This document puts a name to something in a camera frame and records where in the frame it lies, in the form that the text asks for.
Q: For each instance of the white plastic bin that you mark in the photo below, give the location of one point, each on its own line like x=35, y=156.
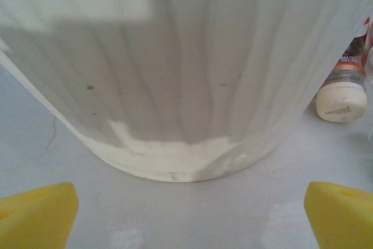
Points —
x=175, y=85

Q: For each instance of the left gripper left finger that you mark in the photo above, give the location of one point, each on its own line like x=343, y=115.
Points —
x=35, y=220

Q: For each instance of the copper label bottle white cap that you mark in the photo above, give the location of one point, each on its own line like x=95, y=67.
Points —
x=341, y=103

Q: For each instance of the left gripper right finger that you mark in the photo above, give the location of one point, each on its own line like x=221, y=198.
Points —
x=341, y=220

